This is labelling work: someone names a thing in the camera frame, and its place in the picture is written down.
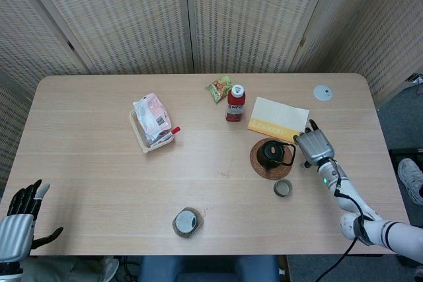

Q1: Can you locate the woven folding screen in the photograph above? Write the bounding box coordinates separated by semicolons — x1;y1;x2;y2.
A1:
0;0;423;197

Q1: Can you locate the red NFC juice bottle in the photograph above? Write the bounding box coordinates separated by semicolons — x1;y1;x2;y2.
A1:
225;84;247;123

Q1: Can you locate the yellow white Lexicon booklet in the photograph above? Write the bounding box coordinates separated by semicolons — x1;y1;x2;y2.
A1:
247;96;311;144

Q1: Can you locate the red capped marker pen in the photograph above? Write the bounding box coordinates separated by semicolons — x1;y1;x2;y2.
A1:
150;125;181;147

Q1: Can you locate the round woven rattan coaster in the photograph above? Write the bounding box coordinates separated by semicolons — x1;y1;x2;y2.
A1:
249;137;297;180

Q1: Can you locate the black teapot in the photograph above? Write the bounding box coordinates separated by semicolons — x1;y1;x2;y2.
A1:
256;141;297;171

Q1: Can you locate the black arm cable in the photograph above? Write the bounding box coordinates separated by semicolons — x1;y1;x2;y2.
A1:
312;159;376;282

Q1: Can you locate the glass jar with black lid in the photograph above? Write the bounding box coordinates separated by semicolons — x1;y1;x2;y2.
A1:
171;207;204;239

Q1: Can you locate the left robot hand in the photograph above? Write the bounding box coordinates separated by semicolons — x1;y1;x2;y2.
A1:
0;179;64;263

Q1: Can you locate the beige plastic food container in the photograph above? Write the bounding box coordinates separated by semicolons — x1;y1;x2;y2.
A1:
128;108;176;154

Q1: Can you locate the white grey sneaker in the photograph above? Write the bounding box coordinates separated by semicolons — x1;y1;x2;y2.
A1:
397;158;423;205

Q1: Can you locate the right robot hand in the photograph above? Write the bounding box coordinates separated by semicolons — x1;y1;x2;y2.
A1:
293;119;335;169

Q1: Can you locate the pink white snack bag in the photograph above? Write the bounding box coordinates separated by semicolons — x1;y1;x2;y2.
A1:
132;92;173;146

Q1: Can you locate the round grey cable grommet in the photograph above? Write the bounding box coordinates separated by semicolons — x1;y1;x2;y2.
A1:
313;85;332;101

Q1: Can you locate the green snack packet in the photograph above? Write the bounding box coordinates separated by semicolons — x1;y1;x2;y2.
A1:
205;75;234;104

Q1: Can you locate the small dark tea cup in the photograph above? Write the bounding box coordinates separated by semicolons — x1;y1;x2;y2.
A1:
273;178;293;198

